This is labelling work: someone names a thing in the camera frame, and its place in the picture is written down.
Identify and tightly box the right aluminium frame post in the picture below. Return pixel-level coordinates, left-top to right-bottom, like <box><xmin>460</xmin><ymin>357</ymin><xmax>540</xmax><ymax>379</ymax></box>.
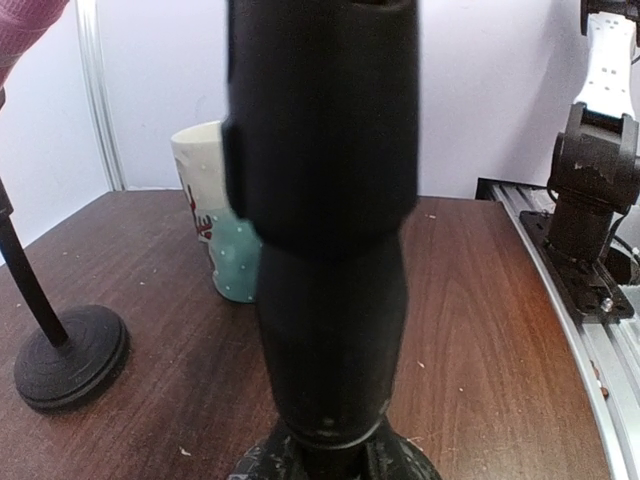
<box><xmin>74</xmin><ymin>0</ymin><xmax>127</xmax><ymax>191</ymax></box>

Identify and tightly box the short stand with clip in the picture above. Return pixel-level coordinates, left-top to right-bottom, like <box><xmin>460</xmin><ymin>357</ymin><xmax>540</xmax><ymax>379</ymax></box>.
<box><xmin>1</xmin><ymin>190</ymin><xmax>130</xmax><ymax>414</ymax></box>

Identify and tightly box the floral ceramic mug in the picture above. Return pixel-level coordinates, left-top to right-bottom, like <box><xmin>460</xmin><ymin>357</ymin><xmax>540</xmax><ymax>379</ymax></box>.
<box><xmin>170</xmin><ymin>121</ymin><xmax>261</xmax><ymax>304</ymax></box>

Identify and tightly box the front aluminium rail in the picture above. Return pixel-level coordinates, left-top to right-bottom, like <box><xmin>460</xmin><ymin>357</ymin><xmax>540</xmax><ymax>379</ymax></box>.
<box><xmin>476</xmin><ymin>178</ymin><xmax>639</xmax><ymax>479</ymax></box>

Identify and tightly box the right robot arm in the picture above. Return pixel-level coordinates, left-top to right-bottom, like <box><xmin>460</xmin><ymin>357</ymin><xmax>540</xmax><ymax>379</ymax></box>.
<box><xmin>547</xmin><ymin>1</ymin><xmax>639</xmax><ymax>264</ymax></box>

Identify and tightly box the short stand with taped base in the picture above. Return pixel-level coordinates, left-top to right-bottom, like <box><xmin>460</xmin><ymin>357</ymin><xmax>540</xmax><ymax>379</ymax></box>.
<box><xmin>222</xmin><ymin>1</ymin><xmax>438</xmax><ymax>479</ymax></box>

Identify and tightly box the pink toy microphone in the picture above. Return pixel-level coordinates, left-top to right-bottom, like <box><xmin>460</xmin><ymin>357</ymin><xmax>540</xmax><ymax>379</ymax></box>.
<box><xmin>1</xmin><ymin>0</ymin><xmax>68</xmax><ymax>106</ymax></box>

